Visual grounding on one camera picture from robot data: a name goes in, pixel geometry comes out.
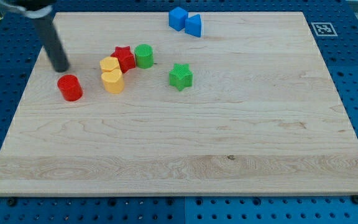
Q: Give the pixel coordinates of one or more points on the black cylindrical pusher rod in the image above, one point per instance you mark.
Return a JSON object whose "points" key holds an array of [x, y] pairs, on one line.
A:
{"points": [[51, 42]]}

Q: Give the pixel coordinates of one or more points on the yellow pentagon block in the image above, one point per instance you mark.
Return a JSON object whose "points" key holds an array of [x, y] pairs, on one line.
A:
{"points": [[109, 64]]}

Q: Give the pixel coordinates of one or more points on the white fiducial marker tag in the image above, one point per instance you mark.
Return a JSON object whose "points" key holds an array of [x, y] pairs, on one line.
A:
{"points": [[324, 29]]}

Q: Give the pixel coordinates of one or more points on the wooden board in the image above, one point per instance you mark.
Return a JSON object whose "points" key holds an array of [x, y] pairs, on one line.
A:
{"points": [[263, 116]]}

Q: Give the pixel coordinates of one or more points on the red cylinder block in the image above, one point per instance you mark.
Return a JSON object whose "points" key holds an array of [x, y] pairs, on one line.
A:
{"points": [[70, 87]]}

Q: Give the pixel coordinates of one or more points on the yellow heart block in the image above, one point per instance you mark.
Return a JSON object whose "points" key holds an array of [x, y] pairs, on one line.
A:
{"points": [[113, 81]]}

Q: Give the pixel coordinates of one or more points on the blue cube block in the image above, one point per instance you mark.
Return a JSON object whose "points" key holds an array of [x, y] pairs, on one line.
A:
{"points": [[177, 18]]}

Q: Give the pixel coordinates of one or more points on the green cylinder block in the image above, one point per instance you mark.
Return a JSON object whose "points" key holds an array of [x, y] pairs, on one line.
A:
{"points": [[144, 57]]}

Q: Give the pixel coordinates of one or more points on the grey pusher mount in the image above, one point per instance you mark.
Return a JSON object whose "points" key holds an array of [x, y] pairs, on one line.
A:
{"points": [[28, 8]]}

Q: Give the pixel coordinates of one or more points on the red star block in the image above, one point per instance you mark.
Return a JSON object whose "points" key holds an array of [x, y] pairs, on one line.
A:
{"points": [[125, 57]]}

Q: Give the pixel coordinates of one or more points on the blue triangular prism block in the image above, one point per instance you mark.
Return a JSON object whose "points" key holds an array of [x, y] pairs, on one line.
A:
{"points": [[193, 25]]}

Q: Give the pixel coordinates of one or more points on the green star block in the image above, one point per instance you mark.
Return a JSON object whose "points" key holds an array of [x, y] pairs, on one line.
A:
{"points": [[181, 76]]}

